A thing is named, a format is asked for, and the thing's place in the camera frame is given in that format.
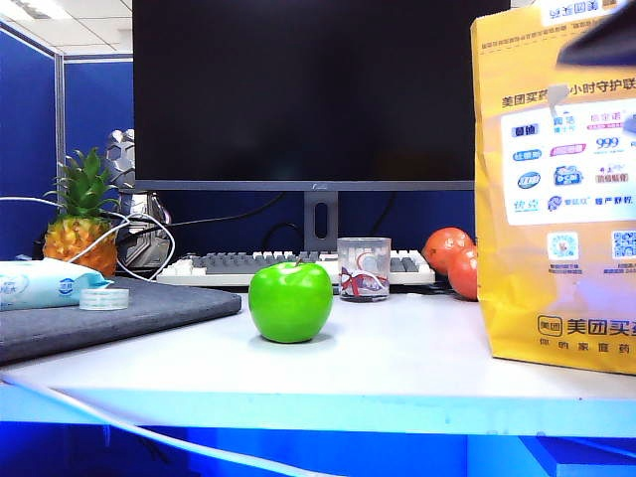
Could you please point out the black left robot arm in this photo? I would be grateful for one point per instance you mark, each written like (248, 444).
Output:
(601, 45)

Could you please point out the green apple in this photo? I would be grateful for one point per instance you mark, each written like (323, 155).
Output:
(290, 303)

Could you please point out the yellow printed paper bag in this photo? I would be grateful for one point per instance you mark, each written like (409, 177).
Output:
(546, 278)

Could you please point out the grey monitor stand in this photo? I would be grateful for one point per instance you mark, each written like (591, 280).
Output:
(321, 218)

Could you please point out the clear plastic jar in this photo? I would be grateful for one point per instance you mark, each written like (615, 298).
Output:
(364, 270)

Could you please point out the white grey mechanical keyboard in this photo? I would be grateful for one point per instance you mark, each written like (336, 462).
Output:
(223, 266)

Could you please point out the red tomato rear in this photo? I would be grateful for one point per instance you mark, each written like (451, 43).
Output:
(447, 246)

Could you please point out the red tomato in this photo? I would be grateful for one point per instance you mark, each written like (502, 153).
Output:
(464, 275)
(447, 246)

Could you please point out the black computer monitor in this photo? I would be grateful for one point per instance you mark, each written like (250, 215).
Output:
(303, 89)

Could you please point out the red tomato front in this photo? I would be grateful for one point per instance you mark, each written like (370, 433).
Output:
(464, 275)

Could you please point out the grey desk mat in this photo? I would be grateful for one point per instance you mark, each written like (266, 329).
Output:
(124, 313)

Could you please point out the silver robot figure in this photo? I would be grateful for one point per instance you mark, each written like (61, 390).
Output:
(121, 159)

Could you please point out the clear tape roll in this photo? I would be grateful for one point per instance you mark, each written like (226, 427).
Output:
(104, 299)

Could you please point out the toy pineapple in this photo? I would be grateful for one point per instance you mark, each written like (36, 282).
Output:
(79, 233)

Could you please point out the light blue wet wipes pack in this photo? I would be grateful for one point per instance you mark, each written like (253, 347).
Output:
(35, 285)

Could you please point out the blue cubicle side partition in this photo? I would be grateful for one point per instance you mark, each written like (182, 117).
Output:
(27, 124)

